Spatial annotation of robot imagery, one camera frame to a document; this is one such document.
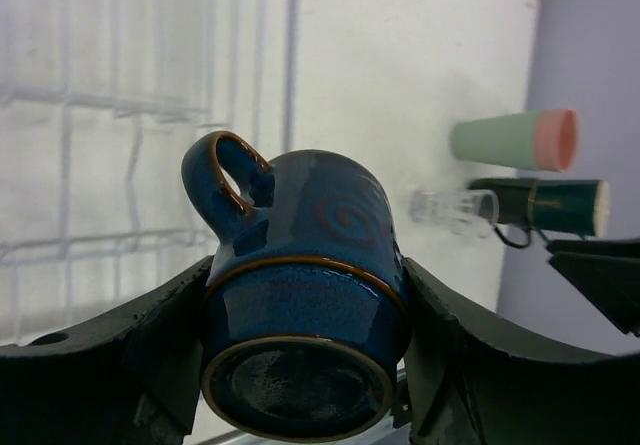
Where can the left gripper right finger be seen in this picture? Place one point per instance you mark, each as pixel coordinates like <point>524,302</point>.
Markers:
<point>476,378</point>

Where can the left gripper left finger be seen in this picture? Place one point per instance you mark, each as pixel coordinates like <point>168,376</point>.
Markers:
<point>127,376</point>

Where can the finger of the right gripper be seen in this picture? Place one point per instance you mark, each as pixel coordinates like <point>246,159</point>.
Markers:
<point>606,273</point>

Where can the dark teal cup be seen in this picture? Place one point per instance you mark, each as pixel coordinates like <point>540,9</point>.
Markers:
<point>579,207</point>

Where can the black mug with handle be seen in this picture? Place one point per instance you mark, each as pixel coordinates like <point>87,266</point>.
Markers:
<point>515,205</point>

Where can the pink cup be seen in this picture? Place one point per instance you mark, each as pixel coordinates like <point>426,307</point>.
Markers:
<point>556,137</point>

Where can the light green plastic cup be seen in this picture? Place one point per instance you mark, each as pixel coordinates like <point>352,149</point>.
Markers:
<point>506,140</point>

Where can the blue cup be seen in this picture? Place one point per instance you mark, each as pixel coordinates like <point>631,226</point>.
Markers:
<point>305,313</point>

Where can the clear wire dish rack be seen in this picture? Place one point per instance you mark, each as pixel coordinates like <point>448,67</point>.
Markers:
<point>99,101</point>

